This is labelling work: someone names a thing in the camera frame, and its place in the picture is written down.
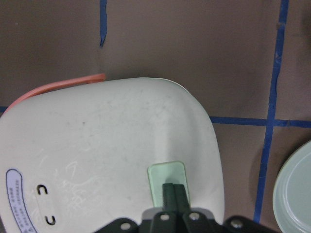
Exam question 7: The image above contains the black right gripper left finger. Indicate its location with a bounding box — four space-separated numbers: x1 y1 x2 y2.
150 183 176 233

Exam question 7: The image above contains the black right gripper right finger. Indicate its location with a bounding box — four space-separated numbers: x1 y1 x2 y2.
173 184 218 233

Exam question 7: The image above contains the green plate far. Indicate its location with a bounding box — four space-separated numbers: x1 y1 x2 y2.
273 142 311 233

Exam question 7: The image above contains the brown paper table mat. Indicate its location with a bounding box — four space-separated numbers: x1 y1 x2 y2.
0 0 311 232

